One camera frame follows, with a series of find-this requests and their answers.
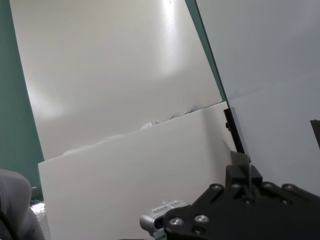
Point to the white panel with chipped edge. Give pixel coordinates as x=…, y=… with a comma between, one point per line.
x=125, y=180

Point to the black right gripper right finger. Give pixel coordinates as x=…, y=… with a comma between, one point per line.
x=275, y=192

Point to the silver depth camera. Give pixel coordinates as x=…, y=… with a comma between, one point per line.
x=152, y=220

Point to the grey padded object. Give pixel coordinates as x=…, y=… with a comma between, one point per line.
x=15, y=200

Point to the tall white partition panel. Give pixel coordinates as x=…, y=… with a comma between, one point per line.
x=112, y=62

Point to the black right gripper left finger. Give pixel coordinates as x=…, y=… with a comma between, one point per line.
x=235, y=177

